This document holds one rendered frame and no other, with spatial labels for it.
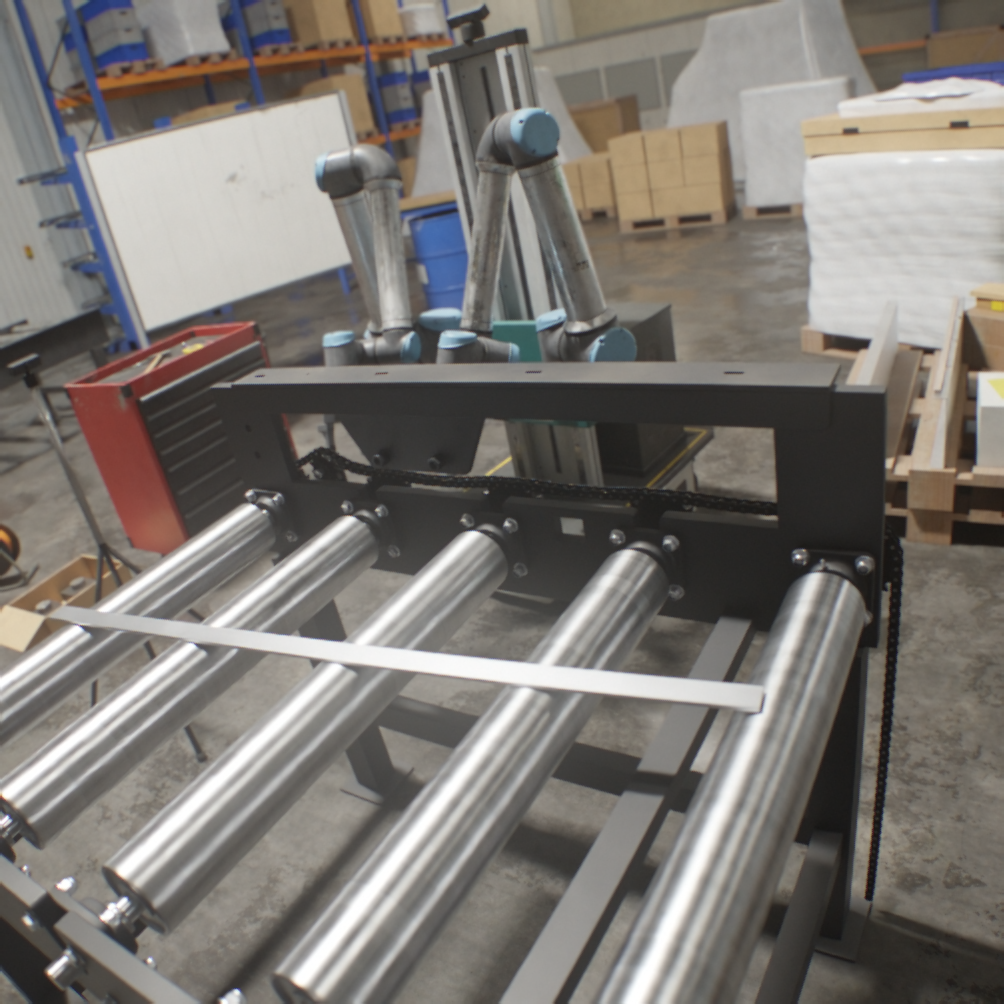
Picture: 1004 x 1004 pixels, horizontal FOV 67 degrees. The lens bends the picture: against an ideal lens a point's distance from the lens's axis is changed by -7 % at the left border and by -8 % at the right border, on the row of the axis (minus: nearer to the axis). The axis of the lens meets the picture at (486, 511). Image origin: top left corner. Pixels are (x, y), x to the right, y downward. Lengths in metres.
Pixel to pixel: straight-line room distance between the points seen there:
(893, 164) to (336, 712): 3.81
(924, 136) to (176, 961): 4.30
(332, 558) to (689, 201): 8.30
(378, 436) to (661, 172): 8.17
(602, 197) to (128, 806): 9.77
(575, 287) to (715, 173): 7.27
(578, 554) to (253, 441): 0.77
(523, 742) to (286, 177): 5.39
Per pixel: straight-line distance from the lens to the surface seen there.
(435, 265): 6.81
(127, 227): 5.79
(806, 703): 1.00
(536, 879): 2.00
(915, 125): 4.39
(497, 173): 2.22
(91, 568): 3.84
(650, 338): 2.82
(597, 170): 11.15
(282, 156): 6.09
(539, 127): 2.10
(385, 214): 2.49
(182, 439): 3.44
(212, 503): 3.55
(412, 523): 1.60
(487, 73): 2.63
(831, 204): 4.63
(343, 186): 2.58
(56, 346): 6.65
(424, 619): 1.26
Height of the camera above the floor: 1.57
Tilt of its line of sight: 26 degrees down
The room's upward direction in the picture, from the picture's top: 13 degrees counter-clockwise
